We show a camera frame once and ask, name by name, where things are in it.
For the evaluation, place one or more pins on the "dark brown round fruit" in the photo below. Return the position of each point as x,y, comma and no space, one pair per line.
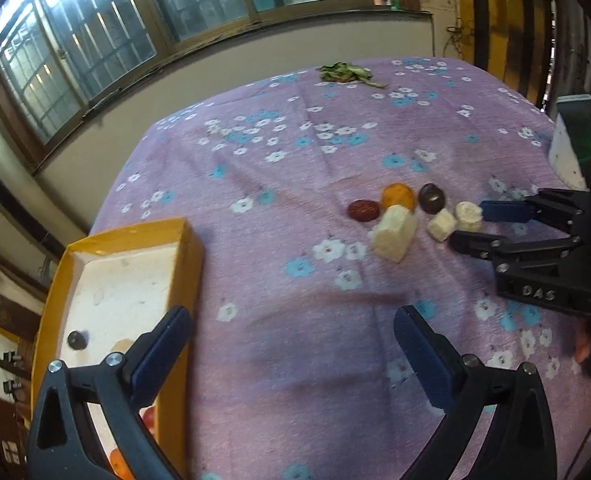
431,198
77,339

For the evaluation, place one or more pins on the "pile of green leaves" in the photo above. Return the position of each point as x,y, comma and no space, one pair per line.
348,72

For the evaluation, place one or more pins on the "dark red date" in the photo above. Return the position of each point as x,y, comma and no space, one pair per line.
363,209

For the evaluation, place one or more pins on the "red cherry tomato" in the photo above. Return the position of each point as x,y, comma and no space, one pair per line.
149,419

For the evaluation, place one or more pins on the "yellow cardboard box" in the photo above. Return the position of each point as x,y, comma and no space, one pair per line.
125,280

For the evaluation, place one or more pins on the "purple floral tablecloth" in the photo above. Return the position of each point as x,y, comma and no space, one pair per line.
300,170

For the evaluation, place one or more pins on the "small beige chunk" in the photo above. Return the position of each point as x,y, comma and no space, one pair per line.
441,225

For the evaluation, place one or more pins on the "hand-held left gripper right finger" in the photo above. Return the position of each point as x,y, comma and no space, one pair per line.
425,360

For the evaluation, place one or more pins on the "wooden framed window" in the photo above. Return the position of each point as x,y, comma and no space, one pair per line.
100,35

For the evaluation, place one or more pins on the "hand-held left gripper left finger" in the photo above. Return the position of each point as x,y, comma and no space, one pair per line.
160,355

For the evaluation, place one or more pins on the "round beige chunk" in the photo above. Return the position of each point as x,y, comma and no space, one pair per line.
468,215

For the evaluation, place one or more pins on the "dark wooden cabinet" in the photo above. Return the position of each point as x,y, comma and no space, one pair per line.
540,25

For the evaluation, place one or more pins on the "hexagonal beige chunk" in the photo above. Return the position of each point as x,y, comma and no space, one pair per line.
394,234

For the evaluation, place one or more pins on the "small orange kumquat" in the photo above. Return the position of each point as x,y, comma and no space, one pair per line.
398,195

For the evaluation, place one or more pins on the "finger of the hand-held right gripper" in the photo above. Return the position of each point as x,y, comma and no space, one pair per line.
475,244
500,210

